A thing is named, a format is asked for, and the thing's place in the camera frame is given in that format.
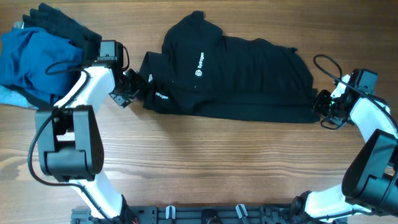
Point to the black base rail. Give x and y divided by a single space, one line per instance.
264 214

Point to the black polo shirt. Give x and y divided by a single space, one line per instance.
202 72

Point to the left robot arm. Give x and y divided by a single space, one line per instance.
67 150

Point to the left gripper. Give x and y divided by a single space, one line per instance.
130 86

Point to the black folded garment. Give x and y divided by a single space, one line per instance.
55 22

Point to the light blue folded garment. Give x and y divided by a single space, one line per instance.
17 97

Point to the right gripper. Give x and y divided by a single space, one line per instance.
322 104

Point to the blue folded shirt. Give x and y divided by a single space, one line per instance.
25 56

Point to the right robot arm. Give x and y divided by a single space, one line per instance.
366 188

